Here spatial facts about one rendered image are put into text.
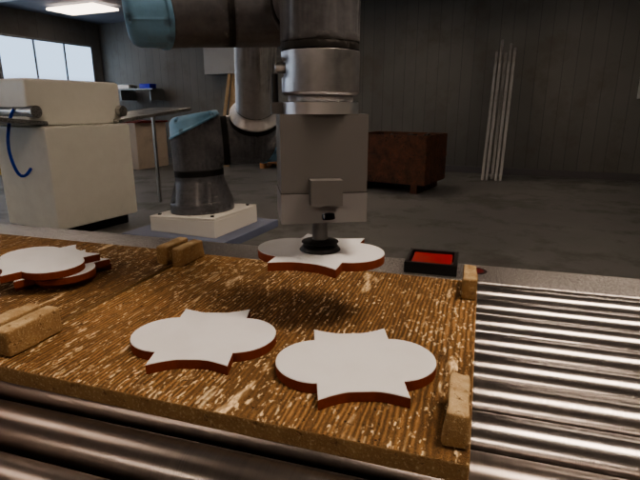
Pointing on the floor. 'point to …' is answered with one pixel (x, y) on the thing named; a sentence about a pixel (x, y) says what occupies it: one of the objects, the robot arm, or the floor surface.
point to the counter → (140, 132)
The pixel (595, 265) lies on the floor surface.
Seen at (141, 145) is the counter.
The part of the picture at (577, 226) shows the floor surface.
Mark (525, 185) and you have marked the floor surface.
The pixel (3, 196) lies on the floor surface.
